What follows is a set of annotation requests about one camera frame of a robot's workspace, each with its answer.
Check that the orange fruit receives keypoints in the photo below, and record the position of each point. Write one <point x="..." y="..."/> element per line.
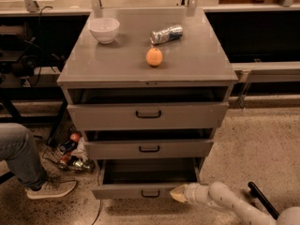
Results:
<point x="154" y="57"/>

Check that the grey bottom drawer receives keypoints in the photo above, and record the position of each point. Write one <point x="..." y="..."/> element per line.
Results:
<point x="152" y="178"/>

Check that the grey drawer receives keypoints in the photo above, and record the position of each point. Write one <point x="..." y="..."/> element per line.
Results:
<point x="147" y="108"/>
<point x="126" y="144"/>
<point x="152" y="178"/>

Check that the white crumpled bag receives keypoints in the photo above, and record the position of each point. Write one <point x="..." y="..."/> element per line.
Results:
<point x="80" y="151"/>

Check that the grey middle drawer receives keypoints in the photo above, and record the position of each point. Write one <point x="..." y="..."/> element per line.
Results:
<point x="126" y="144"/>

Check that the blue can in basket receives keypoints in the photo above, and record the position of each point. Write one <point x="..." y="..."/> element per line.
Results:
<point x="67" y="146"/>

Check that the grey drawer cabinet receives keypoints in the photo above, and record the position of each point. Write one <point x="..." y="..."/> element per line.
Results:
<point x="194" y="60"/>

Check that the wire basket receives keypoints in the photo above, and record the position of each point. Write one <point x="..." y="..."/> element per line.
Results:
<point x="67" y="162"/>

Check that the grey top drawer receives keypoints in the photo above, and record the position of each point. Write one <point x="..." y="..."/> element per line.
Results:
<point x="147" y="108"/>

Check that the red apple in basket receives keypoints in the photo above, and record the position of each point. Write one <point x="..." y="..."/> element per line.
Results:
<point x="75" y="137"/>

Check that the white ceramic bowl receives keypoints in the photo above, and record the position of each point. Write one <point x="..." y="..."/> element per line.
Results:
<point x="104" y="30"/>

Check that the crushed silver blue can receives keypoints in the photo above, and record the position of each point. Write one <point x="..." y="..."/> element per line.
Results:
<point x="167" y="34"/>

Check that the grey knit sneaker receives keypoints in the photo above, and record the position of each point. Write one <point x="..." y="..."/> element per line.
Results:
<point x="51" y="190"/>

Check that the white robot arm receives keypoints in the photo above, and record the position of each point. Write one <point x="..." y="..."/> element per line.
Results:
<point x="219" y="196"/>

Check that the person leg in jeans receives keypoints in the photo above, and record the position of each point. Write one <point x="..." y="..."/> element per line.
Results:
<point x="18" y="149"/>

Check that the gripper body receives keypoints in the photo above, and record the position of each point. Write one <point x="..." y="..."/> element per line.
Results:
<point x="191" y="193"/>

